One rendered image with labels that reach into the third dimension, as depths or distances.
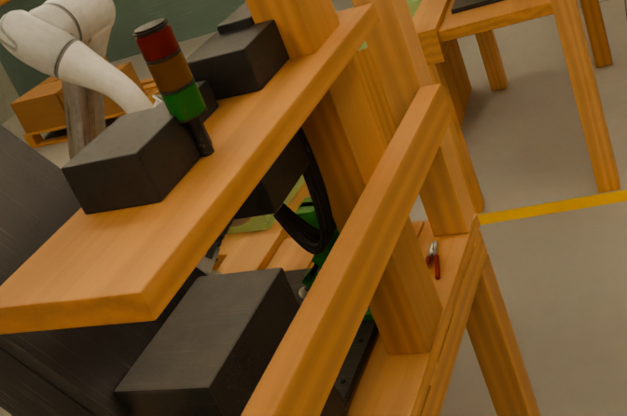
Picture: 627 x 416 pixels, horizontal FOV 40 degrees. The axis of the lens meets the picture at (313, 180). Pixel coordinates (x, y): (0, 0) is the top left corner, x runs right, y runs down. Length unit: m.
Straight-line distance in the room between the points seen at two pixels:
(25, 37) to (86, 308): 1.14
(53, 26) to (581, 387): 1.92
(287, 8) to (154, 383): 0.64
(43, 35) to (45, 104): 5.74
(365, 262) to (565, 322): 1.86
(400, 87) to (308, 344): 0.88
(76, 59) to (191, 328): 0.79
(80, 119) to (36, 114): 5.61
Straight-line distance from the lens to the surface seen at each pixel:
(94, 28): 2.14
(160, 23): 1.14
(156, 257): 0.97
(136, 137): 1.15
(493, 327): 2.26
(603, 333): 3.11
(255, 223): 2.69
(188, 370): 1.34
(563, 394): 2.92
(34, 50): 2.02
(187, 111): 1.16
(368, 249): 1.41
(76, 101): 2.25
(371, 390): 1.73
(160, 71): 1.15
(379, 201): 1.49
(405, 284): 1.67
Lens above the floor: 1.93
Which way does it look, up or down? 23 degrees down
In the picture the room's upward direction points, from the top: 22 degrees counter-clockwise
